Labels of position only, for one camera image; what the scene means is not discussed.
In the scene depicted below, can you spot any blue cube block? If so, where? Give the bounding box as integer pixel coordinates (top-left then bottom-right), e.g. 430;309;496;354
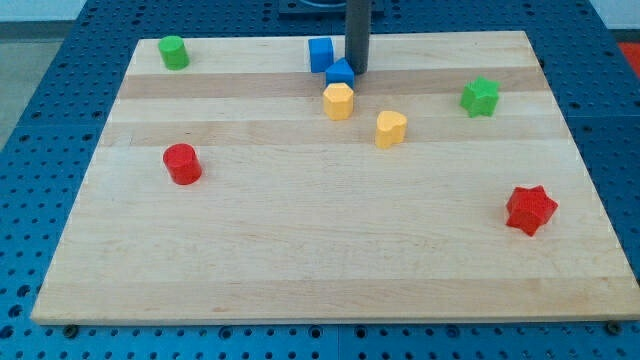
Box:
308;37;334;73

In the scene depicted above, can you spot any yellow hexagon block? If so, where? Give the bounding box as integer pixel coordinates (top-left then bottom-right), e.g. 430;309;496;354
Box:
323;83;354;121

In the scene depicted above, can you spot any yellow heart block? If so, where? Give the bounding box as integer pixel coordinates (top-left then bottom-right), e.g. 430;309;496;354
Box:
375;110;408;149

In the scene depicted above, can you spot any green star block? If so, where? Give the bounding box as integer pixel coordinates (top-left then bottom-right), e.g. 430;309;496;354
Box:
460;76;500;118

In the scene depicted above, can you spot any red cylinder block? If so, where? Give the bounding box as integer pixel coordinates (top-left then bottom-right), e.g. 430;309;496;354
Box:
163;143;202;185

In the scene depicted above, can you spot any blue triangular block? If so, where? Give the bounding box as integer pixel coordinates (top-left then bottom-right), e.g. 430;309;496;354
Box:
325;58;355;89

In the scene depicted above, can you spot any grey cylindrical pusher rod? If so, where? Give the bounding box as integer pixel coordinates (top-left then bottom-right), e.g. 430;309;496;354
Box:
345;0;372;75

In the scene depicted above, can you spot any green cylinder block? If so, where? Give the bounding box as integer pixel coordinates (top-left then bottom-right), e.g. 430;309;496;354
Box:
158;35;190;70

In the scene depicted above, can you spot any red star block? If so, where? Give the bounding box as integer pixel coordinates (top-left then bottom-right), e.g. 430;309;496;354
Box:
506;185;558;237

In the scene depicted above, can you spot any wooden board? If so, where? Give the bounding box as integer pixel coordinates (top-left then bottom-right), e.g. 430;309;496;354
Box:
31;31;639;326

